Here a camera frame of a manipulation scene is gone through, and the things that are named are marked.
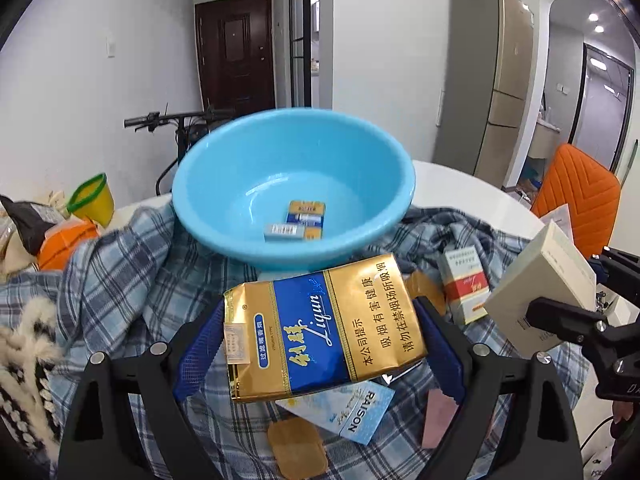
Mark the pink packet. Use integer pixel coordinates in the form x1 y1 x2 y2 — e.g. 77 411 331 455
421 389 458 449

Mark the black framed glass door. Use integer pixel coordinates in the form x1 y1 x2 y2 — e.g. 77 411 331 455
287 0 333 108

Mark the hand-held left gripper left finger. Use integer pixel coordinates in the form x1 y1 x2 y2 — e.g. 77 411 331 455
57 300 228 480

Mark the light blue cigarette pack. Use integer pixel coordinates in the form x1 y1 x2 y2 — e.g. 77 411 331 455
275 381 396 446

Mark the orange quilted chair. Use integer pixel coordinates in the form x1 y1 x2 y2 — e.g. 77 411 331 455
530 142 622 258

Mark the white printed paper sheet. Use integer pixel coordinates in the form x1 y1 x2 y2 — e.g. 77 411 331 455
540 203 576 241

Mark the large cream box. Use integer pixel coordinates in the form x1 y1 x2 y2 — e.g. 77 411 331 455
482 220 598 356

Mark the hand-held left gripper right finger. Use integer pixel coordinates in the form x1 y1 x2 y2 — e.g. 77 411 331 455
415 296 583 480

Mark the black bicycle handlebar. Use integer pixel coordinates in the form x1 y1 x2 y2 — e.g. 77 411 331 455
124 105 236 196

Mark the black white fur-trimmed knit garment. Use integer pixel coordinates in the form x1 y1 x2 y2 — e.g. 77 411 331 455
0 295 63 466

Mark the small gold blue cigarette pack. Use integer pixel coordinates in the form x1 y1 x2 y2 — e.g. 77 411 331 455
286 200 327 228

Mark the grey small box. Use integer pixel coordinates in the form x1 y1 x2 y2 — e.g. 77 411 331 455
263 222 323 242

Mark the yellow cup with green rim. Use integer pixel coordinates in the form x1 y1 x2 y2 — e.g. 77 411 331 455
66 172 115 228

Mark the blue plaid shirt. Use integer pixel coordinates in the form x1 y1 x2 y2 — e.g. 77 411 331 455
0 205 543 480

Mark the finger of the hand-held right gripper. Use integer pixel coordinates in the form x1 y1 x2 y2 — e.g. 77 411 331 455
525 297 608 347
597 245 640 286

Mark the black plastic bag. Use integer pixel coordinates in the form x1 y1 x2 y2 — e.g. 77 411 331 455
0 195 68 256

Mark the orange snack packet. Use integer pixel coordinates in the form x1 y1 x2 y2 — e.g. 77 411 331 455
37 217 103 272

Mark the gold and blue cigarette pack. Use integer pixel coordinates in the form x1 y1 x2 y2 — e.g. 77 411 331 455
222 253 428 404

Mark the dark brown entrance door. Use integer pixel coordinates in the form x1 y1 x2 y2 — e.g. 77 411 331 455
194 0 277 111

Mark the gold refrigerator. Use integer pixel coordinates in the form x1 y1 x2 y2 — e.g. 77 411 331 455
432 0 536 176

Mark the red and white cigarette pack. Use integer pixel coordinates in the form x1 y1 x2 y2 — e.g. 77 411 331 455
437 246 488 326

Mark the light blue plastic basin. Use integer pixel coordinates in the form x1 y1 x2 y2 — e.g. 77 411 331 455
171 106 417 273

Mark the person's right hand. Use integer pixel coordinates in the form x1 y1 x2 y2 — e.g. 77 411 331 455
612 402 637 438

